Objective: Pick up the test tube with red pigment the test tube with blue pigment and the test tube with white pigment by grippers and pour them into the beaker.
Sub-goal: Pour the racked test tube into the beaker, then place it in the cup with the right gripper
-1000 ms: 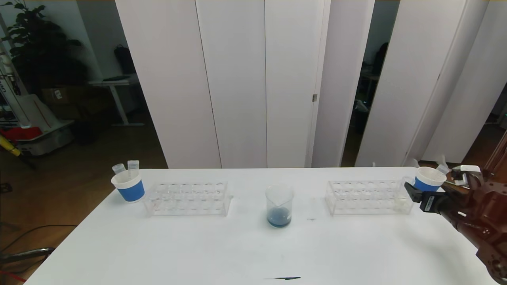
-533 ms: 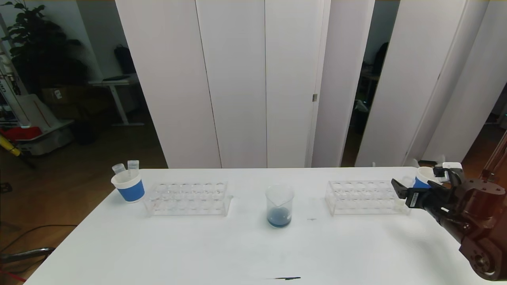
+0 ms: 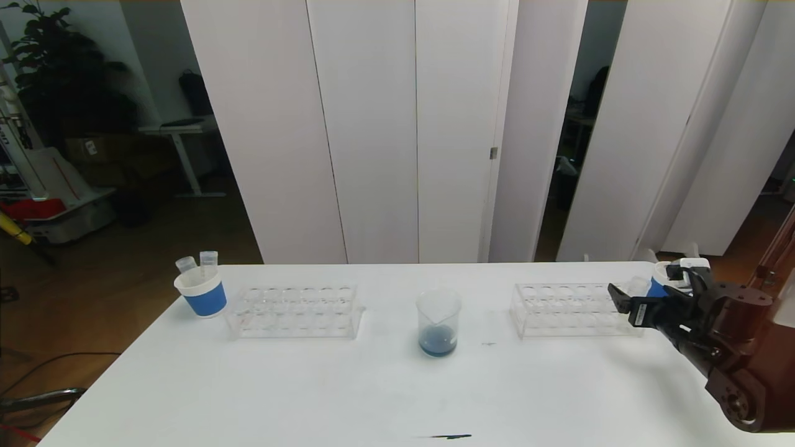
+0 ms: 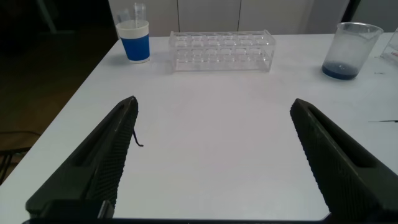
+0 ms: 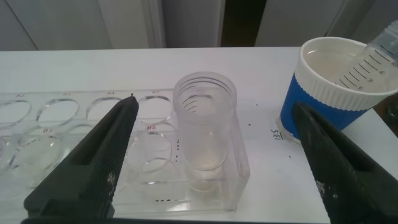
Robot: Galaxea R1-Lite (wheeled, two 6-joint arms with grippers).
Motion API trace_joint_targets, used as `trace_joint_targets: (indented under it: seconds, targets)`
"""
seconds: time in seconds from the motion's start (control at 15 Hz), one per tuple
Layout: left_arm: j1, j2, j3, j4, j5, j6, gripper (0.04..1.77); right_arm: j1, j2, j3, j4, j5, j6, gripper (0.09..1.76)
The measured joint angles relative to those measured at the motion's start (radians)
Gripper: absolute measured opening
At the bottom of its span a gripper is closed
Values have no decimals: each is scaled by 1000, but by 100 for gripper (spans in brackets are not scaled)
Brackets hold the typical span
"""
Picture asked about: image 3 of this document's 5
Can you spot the clear glass beaker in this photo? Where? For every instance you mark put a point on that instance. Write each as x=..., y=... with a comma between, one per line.
x=438, y=344

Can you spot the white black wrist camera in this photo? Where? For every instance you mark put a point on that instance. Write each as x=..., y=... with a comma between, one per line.
x=692, y=266

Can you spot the test tube with blue liquid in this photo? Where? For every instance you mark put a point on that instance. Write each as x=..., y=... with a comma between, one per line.
x=186, y=264

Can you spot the small black floor box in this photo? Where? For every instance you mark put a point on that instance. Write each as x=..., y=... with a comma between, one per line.
x=9, y=293

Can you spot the white office desk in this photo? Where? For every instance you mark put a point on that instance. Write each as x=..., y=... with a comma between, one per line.
x=180, y=129

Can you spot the clear plastic test tube rack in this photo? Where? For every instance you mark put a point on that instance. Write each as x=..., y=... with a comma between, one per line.
x=571, y=310
x=298, y=311

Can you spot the test tube with pale liquid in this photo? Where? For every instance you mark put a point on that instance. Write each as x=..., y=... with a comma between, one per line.
x=638, y=285

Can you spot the graduated clear plastic test tube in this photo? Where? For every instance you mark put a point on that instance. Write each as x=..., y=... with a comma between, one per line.
x=691, y=251

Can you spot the white machine housing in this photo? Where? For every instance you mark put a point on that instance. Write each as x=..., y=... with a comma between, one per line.
x=68, y=217

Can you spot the test tube with red liquid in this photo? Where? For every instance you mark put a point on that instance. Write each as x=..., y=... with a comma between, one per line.
x=208, y=263

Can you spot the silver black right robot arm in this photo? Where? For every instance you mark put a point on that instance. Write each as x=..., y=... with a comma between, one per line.
x=751, y=360

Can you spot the black backpack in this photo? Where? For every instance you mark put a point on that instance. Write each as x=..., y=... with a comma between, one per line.
x=194, y=92

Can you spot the grey metal floor leg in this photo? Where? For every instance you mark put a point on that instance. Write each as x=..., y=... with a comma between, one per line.
x=49, y=397

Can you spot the white printed column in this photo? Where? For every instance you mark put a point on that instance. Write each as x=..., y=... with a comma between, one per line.
x=15, y=124

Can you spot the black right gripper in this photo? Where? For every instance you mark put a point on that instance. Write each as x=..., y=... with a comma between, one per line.
x=644, y=311

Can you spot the metal light stand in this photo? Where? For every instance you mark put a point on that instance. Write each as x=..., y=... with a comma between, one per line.
x=776, y=261

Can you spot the brown cardboard box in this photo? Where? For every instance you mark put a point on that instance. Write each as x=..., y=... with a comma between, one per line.
x=112, y=151

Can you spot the blue white paper cup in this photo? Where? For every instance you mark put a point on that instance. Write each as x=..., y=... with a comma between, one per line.
x=205, y=301
x=657, y=287

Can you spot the dark green potted plant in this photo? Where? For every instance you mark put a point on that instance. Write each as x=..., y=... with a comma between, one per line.
x=62, y=81

